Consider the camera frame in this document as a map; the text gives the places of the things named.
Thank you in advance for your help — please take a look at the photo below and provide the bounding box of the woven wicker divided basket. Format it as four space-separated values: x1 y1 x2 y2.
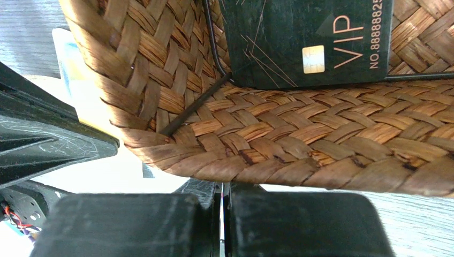
60 1 453 197

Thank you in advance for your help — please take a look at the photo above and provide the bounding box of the beige leather card holder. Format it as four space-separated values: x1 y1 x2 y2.
21 27 320 196

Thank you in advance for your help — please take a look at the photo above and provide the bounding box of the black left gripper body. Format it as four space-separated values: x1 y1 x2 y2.
1 180 70 228

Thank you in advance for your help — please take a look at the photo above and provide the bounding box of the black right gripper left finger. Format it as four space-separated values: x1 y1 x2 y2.
31 179 221 256

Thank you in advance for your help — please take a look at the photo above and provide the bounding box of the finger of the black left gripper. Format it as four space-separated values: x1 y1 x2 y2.
1 64 119 188

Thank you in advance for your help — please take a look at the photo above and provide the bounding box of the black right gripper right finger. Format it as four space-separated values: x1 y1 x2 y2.
223 183 394 256

